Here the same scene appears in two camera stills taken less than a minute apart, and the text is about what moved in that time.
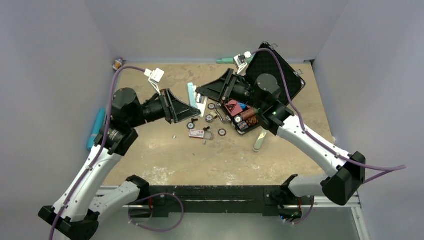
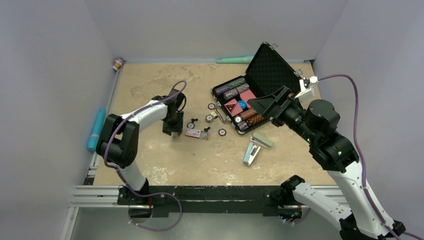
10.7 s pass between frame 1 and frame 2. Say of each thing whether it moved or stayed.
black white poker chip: stayed
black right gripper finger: moved
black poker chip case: stayed
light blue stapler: moved
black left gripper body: moved
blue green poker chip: stayed
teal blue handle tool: stayed
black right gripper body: moved
